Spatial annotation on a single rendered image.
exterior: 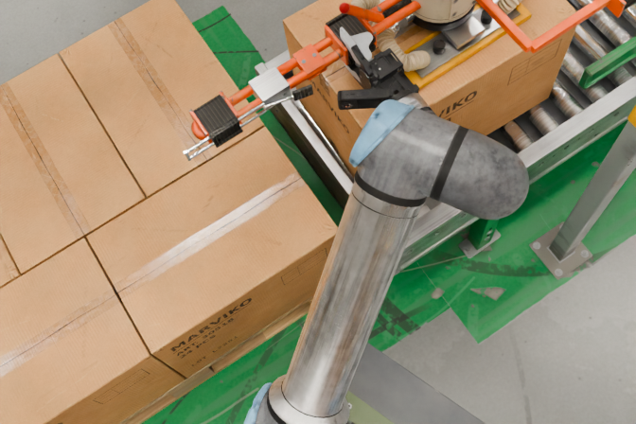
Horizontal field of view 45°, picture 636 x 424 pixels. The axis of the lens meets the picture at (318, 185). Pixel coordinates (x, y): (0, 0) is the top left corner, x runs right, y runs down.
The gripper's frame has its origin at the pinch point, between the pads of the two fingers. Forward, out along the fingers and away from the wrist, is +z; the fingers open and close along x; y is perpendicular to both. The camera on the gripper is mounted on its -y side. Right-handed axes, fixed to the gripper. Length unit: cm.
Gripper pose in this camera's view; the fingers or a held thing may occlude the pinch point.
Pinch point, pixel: (341, 45)
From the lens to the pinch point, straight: 174.8
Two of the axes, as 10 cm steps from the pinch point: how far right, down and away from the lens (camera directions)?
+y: 8.3, -5.4, 1.3
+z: -5.5, -7.6, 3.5
